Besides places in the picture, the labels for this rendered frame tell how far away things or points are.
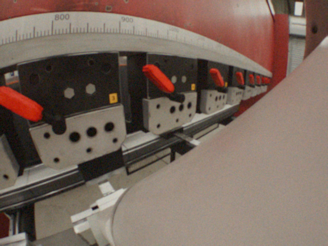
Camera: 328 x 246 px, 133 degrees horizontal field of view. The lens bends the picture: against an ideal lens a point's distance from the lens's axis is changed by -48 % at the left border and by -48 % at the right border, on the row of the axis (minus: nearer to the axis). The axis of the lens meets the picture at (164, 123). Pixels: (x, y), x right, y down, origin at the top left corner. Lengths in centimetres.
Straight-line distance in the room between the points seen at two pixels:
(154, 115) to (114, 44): 15
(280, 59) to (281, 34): 36
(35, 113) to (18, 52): 9
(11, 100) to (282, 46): 231
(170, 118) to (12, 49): 30
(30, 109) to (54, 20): 12
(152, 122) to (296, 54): 764
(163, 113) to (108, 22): 20
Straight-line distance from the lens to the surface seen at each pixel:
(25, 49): 22
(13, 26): 23
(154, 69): 21
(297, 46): 784
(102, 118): 22
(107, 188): 42
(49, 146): 22
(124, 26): 24
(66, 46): 21
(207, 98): 40
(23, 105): 17
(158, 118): 27
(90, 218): 38
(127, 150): 62
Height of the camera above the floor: 131
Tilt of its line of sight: 23 degrees down
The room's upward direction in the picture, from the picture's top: straight up
